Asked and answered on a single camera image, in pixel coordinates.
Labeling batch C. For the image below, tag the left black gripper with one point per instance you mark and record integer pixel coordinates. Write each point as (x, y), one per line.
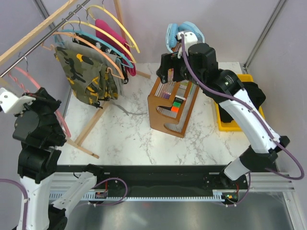
(42, 96)

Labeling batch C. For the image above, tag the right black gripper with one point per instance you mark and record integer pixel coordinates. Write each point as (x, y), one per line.
(168, 61)

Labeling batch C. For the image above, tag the pink hanger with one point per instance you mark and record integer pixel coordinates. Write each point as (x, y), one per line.
(37, 85)

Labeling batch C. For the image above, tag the camouflage trousers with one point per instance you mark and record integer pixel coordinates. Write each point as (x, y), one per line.
(88, 77)

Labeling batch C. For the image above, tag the orange hanger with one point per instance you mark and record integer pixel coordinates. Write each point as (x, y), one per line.
(94, 47)

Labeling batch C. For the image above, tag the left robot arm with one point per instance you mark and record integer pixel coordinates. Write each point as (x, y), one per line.
(40, 134)

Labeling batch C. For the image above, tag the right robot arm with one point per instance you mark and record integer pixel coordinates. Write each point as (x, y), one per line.
(199, 66)

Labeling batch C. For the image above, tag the grey trousers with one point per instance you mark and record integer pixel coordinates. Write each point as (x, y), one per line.
(92, 53)

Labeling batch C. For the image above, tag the blue hanger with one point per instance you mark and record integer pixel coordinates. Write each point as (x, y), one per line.
(127, 63)

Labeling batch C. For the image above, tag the inner yellow hanger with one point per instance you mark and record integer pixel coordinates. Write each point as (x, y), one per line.
(112, 38)

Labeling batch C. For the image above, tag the yellow hanger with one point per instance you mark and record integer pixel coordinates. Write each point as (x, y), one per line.
(132, 43)
(112, 38)

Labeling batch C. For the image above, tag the outer yellow hanger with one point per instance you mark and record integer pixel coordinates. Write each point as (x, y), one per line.
(132, 43)

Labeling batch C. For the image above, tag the white marker pen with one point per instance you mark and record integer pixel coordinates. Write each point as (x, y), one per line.
(179, 97)

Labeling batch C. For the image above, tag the green cube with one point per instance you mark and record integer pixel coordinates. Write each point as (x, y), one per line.
(176, 104)

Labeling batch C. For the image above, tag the wooden desk shelf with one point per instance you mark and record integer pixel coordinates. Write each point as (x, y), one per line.
(160, 101)

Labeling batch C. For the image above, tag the orange cube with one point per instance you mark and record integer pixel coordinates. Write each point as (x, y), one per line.
(174, 109)

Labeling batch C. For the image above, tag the light blue headphones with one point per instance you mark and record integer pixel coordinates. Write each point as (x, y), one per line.
(173, 29)

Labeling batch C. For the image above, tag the wooden clothes rack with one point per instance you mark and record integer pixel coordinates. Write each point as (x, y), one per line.
(33, 34)

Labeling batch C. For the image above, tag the yellow plastic tray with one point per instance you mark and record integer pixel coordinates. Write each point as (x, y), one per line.
(233, 126)

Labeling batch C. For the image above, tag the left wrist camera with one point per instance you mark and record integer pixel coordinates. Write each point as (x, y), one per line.
(12, 104)

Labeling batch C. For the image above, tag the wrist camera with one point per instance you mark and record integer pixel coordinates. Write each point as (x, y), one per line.
(12, 104)
(189, 39)

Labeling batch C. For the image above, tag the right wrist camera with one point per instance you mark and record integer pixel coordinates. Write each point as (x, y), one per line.
(189, 39)

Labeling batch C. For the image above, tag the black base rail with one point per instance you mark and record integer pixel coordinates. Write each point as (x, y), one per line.
(164, 183)

